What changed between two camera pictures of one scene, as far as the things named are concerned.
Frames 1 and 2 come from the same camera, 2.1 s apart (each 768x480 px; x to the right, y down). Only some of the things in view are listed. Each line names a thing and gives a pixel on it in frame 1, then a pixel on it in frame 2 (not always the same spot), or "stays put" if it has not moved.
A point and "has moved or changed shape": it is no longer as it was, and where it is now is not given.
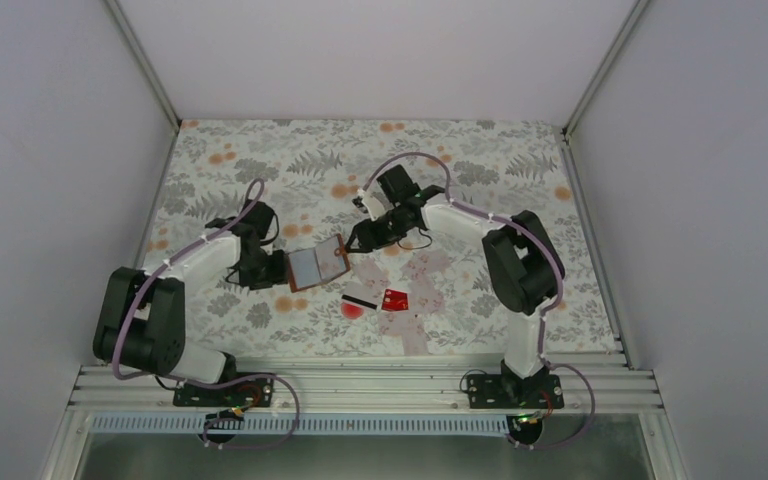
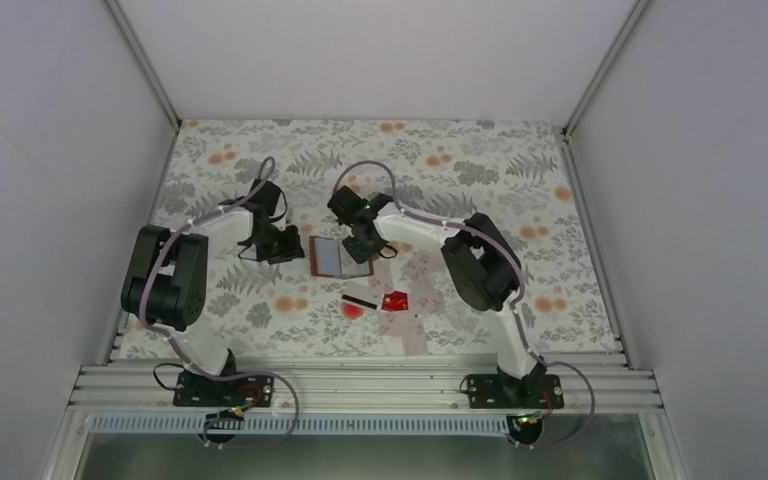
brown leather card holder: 314,265 has moved or changed shape
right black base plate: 511,391 stays put
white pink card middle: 424,299 stays put
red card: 394,300 stays put
